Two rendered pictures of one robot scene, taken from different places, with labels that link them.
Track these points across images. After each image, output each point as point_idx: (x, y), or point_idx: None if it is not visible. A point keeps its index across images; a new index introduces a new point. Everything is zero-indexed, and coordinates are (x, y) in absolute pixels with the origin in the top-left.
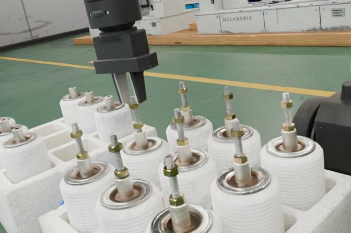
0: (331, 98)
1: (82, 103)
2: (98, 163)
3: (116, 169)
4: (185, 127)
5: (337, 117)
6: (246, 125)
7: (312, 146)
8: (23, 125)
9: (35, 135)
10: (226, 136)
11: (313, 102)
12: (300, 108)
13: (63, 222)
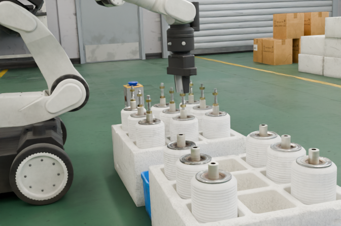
0: (44, 136)
1: (206, 156)
2: (209, 114)
3: (203, 97)
4: (154, 119)
5: (59, 139)
6: (131, 114)
7: (128, 107)
8: (271, 150)
9: (250, 134)
10: (144, 114)
11: (45, 144)
12: (54, 147)
13: (233, 133)
